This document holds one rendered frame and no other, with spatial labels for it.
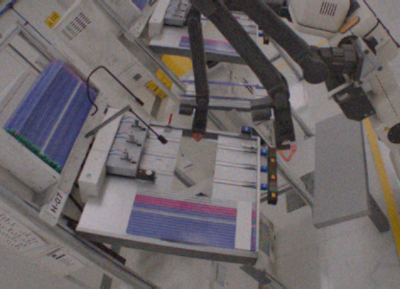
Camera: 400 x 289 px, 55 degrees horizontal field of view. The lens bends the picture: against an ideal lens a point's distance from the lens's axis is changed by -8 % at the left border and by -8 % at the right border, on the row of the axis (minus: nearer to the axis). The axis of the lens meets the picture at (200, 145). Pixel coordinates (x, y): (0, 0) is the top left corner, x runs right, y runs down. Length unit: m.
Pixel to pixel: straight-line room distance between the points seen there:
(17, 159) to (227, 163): 0.92
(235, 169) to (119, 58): 1.28
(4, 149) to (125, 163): 0.53
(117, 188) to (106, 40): 1.26
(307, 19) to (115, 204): 1.03
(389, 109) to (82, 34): 1.98
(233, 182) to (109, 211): 0.56
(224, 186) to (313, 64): 0.82
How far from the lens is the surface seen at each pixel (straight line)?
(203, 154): 3.20
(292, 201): 2.69
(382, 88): 1.52
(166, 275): 2.07
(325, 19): 1.29
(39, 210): 1.58
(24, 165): 1.60
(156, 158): 1.88
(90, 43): 2.80
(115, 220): 1.66
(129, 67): 2.81
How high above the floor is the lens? 1.85
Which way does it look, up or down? 29 degrees down
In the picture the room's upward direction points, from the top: 46 degrees counter-clockwise
